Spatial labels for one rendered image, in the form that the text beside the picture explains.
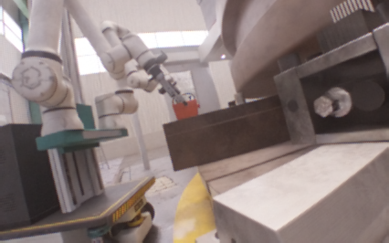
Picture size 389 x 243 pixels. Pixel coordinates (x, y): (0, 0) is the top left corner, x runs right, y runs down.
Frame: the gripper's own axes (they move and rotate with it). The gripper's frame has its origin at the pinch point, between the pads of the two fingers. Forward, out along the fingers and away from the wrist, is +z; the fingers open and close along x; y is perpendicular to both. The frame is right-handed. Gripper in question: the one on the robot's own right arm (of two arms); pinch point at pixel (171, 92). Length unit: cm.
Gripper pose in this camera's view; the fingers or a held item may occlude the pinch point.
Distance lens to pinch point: 91.9
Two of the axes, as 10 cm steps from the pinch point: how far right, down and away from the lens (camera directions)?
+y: -7.9, 6.1, -0.9
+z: 6.0, 7.9, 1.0
